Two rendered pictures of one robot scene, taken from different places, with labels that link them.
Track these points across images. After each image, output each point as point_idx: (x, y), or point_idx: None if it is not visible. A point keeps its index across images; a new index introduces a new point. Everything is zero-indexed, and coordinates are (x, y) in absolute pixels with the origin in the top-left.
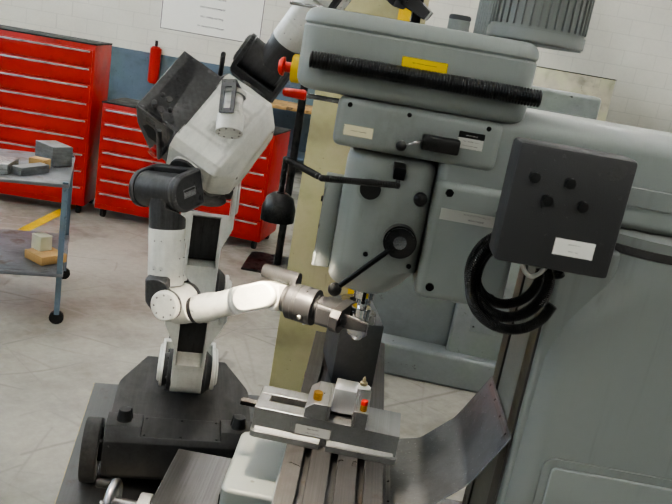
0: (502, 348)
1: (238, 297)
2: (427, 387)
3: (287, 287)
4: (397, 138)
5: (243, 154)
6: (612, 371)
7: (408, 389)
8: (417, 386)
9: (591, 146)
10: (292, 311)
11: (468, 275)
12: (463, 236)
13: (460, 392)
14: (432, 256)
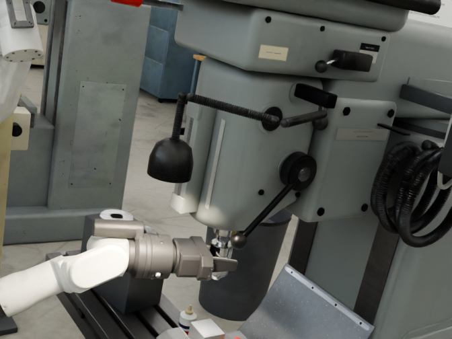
0: (303, 237)
1: (79, 273)
2: (40, 247)
3: (132, 242)
4: (309, 56)
5: (19, 79)
6: (450, 245)
7: (26, 254)
8: (31, 249)
9: (444, 48)
10: (151, 270)
11: (409, 201)
12: (351, 153)
13: (69, 243)
14: (325, 179)
